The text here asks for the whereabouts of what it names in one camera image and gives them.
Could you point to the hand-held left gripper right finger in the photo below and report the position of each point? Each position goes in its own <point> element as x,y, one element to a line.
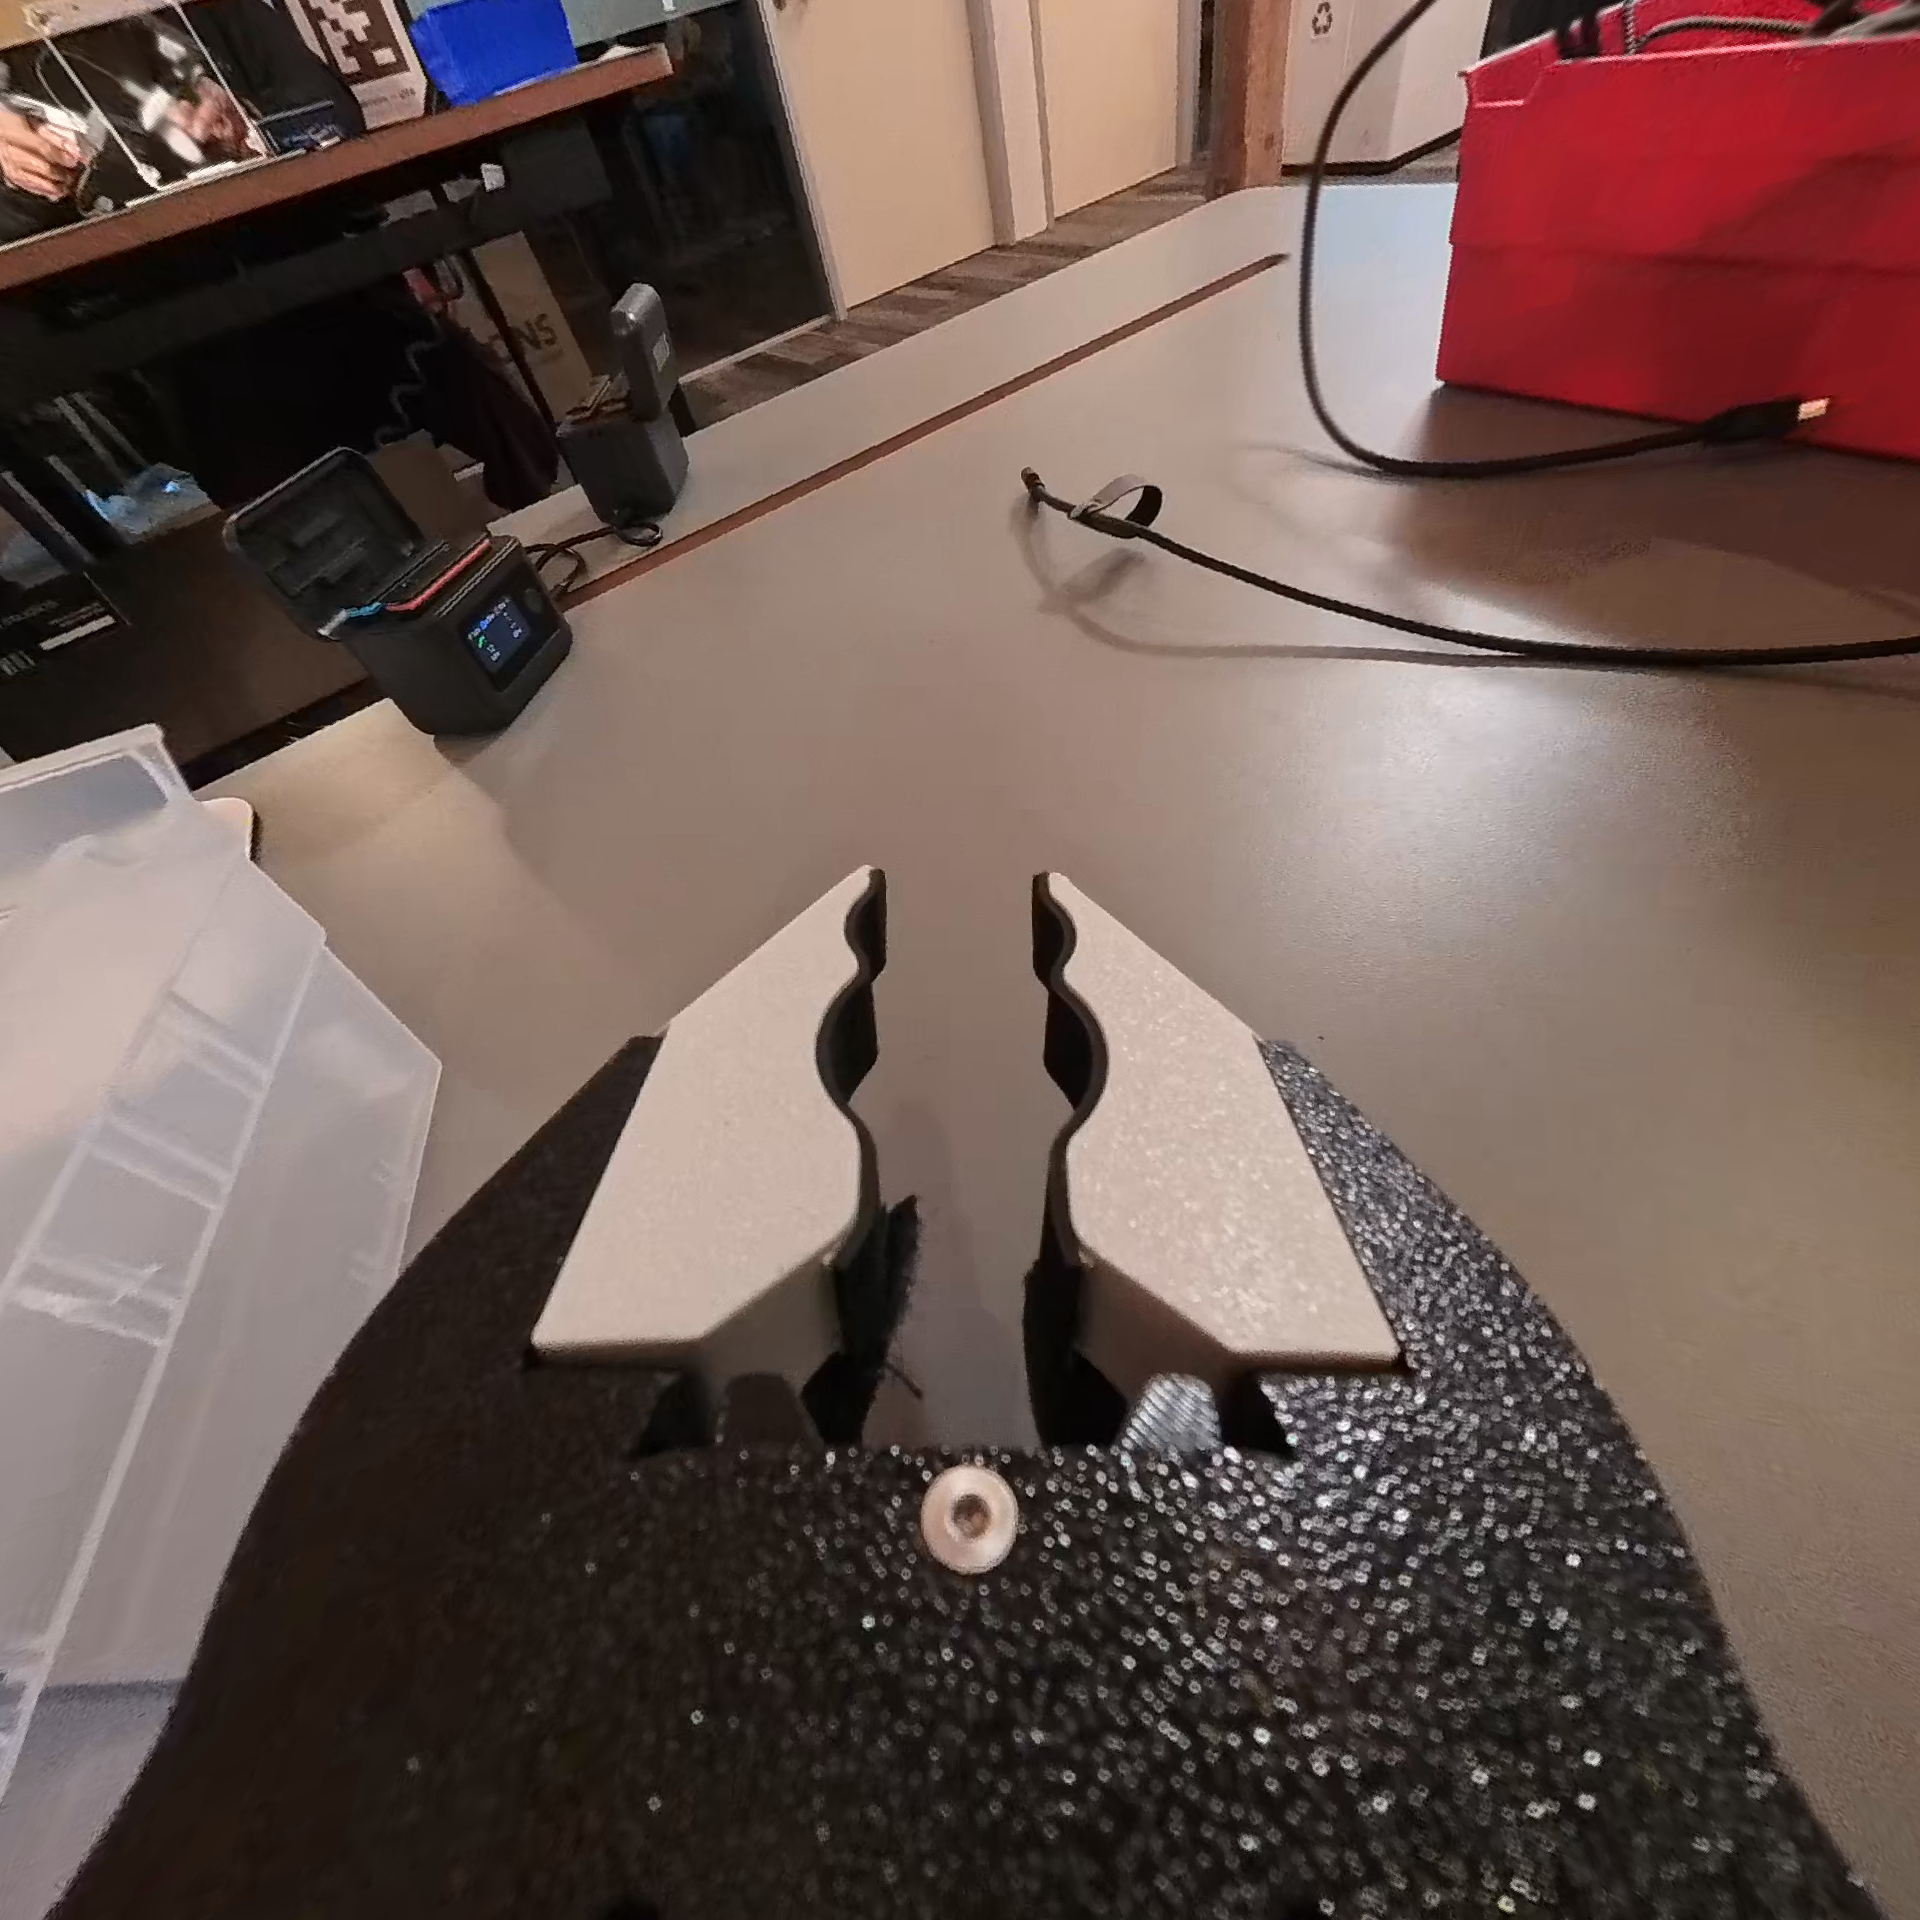
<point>1214,1201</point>

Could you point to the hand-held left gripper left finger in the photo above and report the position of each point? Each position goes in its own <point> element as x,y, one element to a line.
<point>720,1201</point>

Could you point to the red plastic bin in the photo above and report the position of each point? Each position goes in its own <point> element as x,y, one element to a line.
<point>1651,225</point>

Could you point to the clear plastic bin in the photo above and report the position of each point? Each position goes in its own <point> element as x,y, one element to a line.
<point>180,1124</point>

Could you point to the black power bank with display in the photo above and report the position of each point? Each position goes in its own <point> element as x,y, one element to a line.
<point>450,661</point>

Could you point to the white desk stand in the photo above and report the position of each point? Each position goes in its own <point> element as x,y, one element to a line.
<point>225,829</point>

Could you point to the black power adapter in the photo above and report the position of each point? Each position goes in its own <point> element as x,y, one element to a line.
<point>622,451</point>

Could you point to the brown cardboard box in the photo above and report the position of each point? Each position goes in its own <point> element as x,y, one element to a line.
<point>533,331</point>

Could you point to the white door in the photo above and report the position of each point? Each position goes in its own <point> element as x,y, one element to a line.
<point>1119,105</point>
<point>885,151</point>

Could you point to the wooden desk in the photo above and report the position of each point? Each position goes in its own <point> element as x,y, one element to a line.
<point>374,142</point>

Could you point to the white recycling bin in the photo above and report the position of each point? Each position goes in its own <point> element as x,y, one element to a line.
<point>1380,74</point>

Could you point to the blue plastic bin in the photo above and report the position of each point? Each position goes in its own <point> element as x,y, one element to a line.
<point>495,53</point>

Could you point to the black and white tag poster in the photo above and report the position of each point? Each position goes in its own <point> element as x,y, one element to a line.
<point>352,45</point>

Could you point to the wooden post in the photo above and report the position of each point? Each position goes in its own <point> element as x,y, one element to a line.
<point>1249,90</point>

